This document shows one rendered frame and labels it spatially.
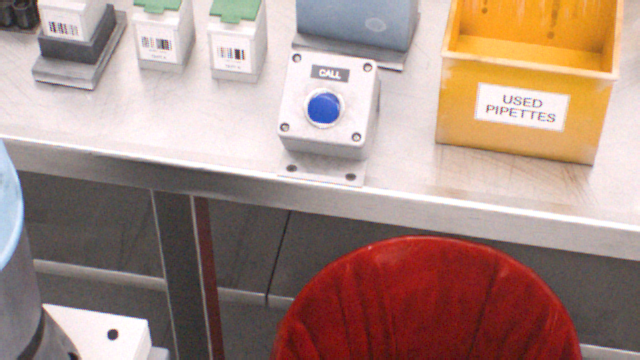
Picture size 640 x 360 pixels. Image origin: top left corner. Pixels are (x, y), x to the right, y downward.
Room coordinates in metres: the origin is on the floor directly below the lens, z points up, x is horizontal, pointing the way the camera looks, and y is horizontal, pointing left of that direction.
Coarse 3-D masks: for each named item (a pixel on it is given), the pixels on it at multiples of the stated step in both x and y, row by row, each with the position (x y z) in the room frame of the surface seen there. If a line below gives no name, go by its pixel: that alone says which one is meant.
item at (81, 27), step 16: (48, 0) 0.79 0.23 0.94; (64, 0) 0.79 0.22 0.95; (80, 0) 0.79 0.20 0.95; (96, 0) 0.81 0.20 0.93; (48, 16) 0.79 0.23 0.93; (64, 16) 0.78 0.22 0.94; (80, 16) 0.78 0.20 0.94; (96, 16) 0.80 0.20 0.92; (48, 32) 0.79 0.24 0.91; (64, 32) 0.78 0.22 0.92; (80, 32) 0.78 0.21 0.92
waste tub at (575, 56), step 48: (480, 0) 0.82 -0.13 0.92; (528, 0) 0.81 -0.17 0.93; (576, 0) 0.80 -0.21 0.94; (480, 48) 0.80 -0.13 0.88; (528, 48) 0.80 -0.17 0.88; (576, 48) 0.80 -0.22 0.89; (480, 96) 0.69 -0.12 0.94; (528, 96) 0.68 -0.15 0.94; (576, 96) 0.68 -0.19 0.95; (480, 144) 0.69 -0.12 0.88; (528, 144) 0.68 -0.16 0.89; (576, 144) 0.67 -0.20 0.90
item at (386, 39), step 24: (312, 0) 0.82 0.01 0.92; (336, 0) 0.81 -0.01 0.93; (360, 0) 0.81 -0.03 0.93; (384, 0) 0.80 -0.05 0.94; (408, 0) 0.79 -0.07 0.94; (312, 24) 0.82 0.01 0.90; (336, 24) 0.81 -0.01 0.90; (360, 24) 0.81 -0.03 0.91; (384, 24) 0.80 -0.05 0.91; (408, 24) 0.79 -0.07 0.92; (312, 48) 0.80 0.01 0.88; (336, 48) 0.80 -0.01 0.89; (360, 48) 0.80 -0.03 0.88; (384, 48) 0.80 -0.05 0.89; (408, 48) 0.80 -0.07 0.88
